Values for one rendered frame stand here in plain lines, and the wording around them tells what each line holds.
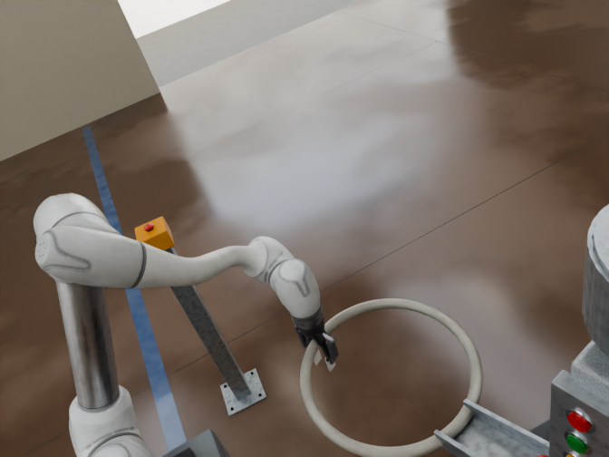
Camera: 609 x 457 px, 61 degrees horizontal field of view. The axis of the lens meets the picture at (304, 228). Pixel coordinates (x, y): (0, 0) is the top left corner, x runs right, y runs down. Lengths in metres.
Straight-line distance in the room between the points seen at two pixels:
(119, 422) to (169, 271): 0.50
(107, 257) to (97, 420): 0.54
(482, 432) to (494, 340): 1.34
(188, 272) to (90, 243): 0.23
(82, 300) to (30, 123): 5.84
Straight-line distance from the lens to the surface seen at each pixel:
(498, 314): 2.80
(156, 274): 1.12
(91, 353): 1.37
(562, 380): 0.73
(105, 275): 1.07
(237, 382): 2.66
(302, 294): 1.34
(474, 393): 1.43
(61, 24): 6.80
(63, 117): 7.03
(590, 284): 0.65
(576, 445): 0.79
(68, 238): 1.06
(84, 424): 1.49
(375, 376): 2.62
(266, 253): 1.43
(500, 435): 1.38
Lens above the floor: 2.11
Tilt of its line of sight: 36 degrees down
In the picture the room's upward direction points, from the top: 19 degrees counter-clockwise
